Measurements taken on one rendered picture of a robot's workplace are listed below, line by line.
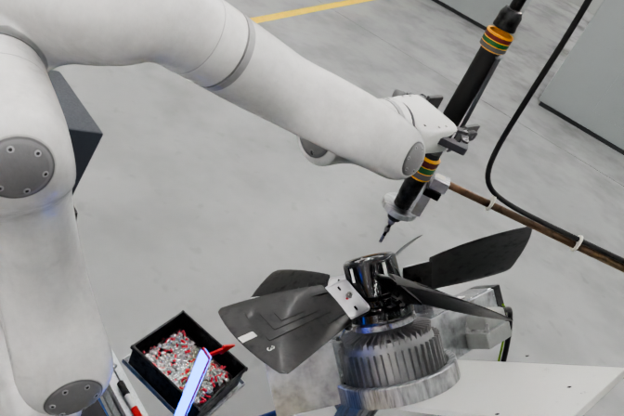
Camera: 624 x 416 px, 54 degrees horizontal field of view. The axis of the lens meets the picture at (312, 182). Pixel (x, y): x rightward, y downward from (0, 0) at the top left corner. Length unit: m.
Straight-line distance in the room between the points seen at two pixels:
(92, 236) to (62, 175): 2.37
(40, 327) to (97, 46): 0.35
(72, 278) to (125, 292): 1.97
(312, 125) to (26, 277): 0.36
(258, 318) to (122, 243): 1.78
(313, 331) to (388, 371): 0.19
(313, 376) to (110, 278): 1.57
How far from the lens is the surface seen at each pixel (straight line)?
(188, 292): 2.80
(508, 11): 0.98
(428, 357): 1.32
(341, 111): 0.71
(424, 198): 1.10
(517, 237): 1.39
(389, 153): 0.74
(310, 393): 1.36
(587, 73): 6.69
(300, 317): 1.21
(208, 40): 0.60
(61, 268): 0.75
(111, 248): 2.90
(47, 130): 0.55
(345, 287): 1.31
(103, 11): 0.57
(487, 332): 1.50
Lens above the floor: 2.04
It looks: 33 degrees down
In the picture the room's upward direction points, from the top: 25 degrees clockwise
